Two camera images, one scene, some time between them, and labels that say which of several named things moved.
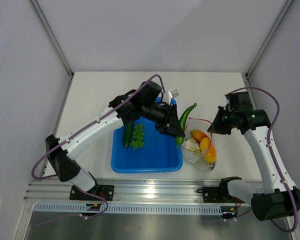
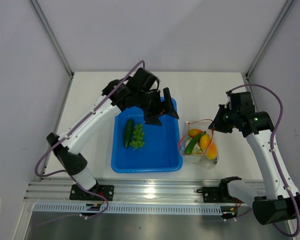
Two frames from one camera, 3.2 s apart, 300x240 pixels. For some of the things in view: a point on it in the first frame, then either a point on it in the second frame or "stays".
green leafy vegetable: [137, 140] stays
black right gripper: [216, 127] stays
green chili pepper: [183, 119] -> [190, 146]
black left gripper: [171, 115] -> [152, 117]
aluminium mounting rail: [127, 190] stays
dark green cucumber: [128, 133] stays
